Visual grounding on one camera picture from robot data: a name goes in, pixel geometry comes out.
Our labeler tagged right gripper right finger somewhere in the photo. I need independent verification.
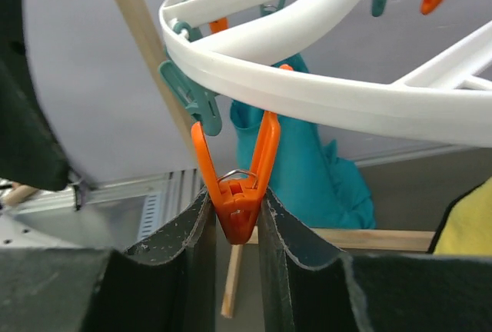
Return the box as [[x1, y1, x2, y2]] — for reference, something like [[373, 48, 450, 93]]
[[258, 191, 491, 331]]

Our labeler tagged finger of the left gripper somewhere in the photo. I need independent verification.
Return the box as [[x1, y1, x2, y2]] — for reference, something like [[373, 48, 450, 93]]
[[1, 0, 69, 190]]

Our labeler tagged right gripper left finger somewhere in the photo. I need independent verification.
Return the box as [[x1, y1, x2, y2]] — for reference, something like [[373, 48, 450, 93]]
[[1, 191, 216, 331]]

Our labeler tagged orange clothespin front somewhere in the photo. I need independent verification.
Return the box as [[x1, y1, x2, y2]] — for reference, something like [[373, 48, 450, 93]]
[[191, 111, 281, 245]]

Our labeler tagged teal clothespin front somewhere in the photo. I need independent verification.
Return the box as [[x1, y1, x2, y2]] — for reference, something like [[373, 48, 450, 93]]
[[158, 60, 222, 136]]

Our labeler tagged white round clip hanger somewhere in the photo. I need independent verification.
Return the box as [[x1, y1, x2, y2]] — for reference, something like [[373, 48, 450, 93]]
[[158, 0, 492, 149]]

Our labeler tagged teal cloth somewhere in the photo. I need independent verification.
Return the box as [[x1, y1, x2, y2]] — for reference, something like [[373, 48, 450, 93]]
[[229, 51, 377, 230]]

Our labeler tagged yellow cloth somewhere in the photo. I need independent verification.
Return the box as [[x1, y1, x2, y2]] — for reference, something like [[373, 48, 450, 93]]
[[427, 179, 491, 257]]

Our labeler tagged wooden drying rack frame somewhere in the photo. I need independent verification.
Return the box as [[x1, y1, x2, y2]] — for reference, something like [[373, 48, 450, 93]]
[[98, 0, 435, 320]]

